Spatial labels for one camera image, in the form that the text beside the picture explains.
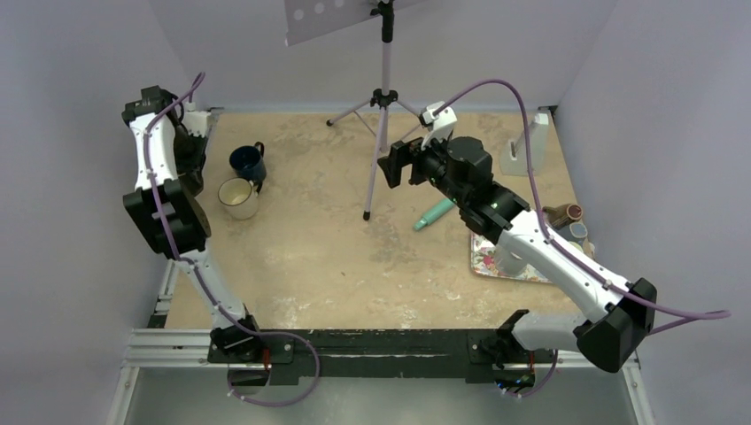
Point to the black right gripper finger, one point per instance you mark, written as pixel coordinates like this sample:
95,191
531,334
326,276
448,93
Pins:
411,148
392,166

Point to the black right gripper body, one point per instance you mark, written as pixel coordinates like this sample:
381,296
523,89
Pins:
437,154

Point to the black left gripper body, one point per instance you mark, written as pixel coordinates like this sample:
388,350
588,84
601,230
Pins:
188,150

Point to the dark blue mug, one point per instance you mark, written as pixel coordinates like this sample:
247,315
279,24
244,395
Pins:
248,163

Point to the cream mug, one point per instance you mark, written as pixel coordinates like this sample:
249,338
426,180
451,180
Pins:
239,198

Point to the brown mug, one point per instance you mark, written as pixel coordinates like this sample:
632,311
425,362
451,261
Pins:
562,216

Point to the grey blue mug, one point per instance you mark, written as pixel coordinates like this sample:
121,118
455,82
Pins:
575,232

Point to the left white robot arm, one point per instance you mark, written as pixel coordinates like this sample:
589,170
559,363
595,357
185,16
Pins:
171,137

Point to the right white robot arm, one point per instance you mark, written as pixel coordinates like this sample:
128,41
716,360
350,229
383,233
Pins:
615,315

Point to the white patterned mug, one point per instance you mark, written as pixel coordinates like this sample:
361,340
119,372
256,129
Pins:
507,263

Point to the floral tray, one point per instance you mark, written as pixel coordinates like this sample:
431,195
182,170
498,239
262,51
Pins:
485,261

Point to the lilac music stand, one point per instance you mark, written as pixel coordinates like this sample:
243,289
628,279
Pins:
307,20

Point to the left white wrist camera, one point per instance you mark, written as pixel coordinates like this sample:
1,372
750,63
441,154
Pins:
198,123

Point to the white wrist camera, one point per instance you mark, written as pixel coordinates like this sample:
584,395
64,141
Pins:
198,123
439,120

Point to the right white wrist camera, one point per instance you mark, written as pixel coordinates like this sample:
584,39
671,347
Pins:
439,120

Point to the mint green recorder case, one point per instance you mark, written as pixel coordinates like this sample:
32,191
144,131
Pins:
434,213

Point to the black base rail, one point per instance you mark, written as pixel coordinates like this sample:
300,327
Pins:
474,355

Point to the aluminium frame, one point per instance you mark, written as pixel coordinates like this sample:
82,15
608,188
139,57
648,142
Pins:
167,380

